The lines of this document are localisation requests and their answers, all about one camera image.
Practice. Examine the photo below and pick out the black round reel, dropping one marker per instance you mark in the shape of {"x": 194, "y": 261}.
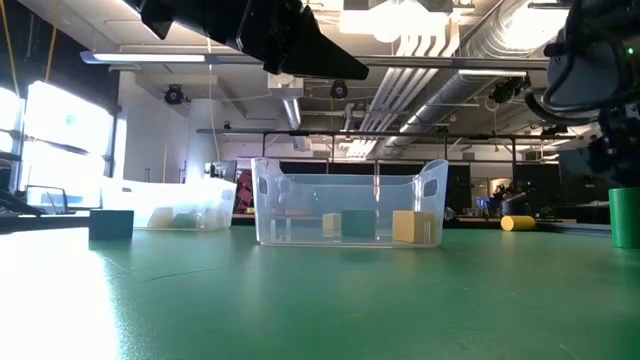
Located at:
{"x": 174, "y": 95}
{"x": 339, "y": 90}

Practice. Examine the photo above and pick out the yellow foam cylinder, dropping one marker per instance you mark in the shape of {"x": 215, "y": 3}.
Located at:
{"x": 517, "y": 223}

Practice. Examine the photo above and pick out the silver round duct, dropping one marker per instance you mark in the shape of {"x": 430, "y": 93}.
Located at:
{"x": 450, "y": 95}

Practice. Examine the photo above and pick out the dark blue chair back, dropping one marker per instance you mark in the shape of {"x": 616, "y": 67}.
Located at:
{"x": 515, "y": 205}

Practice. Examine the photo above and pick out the grey overhead bar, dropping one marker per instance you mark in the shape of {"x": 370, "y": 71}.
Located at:
{"x": 450, "y": 62}

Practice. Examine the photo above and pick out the black ceiling camera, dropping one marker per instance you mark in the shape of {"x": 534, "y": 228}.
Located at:
{"x": 554, "y": 130}

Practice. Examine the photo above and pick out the green foam cube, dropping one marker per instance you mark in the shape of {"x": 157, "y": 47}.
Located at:
{"x": 359, "y": 223}

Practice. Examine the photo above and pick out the green foam triangle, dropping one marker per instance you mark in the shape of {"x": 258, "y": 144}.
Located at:
{"x": 185, "y": 221}

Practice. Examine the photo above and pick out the wide clear plastic bin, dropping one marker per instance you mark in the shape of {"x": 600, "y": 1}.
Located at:
{"x": 220, "y": 200}

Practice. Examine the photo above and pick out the black horizontal frame rail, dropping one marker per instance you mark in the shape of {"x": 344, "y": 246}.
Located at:
{"x": 400, "y": 134}

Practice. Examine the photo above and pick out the black overhead camera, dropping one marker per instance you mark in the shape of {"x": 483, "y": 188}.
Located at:
{"x": 507, "y": 90}

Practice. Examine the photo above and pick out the small yellow foam block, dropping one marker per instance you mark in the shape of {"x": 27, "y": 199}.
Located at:
{"x": 331, "y": 225}

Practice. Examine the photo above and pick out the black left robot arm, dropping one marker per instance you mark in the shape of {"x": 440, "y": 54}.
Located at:
{"x": 131, "y": 3}

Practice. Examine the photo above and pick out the blue foam cube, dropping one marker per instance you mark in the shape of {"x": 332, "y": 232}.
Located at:
{"x": 111, "y": 225}

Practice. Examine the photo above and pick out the large green foam cylinder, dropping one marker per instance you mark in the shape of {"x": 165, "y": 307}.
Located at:
{"x": 625, "y": 217}

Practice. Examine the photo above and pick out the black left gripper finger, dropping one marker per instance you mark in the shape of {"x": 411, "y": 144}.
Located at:
{"x": 330, "y": 62}
{"x": 270, "y": 35}

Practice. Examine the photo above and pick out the dark monitor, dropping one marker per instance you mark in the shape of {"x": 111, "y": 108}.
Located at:
{"x": 575, "y": 182}

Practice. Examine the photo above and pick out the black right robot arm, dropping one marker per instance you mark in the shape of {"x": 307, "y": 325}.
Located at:
{"x": 585, "y": 65}

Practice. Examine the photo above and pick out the yellow foam cube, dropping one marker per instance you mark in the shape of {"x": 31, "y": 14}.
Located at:
{"x": 412, "y": 226}

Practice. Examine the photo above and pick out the long ceiling light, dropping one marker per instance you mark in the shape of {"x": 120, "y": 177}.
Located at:
{"x": 150, "y": 57}

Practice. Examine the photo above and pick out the bright window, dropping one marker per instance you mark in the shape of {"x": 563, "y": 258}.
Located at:
{"x": 65, "y": 145}

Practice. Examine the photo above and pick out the red chair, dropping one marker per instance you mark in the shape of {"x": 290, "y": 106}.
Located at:
{"x": 245, "y": 192}

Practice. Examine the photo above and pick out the white ceiling pipe bundle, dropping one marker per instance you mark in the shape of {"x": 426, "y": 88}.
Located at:
{"x": 395, "y": 95}

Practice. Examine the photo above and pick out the white ceiling vent box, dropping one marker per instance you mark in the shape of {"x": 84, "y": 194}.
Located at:
{"x": 285, "y": 86}

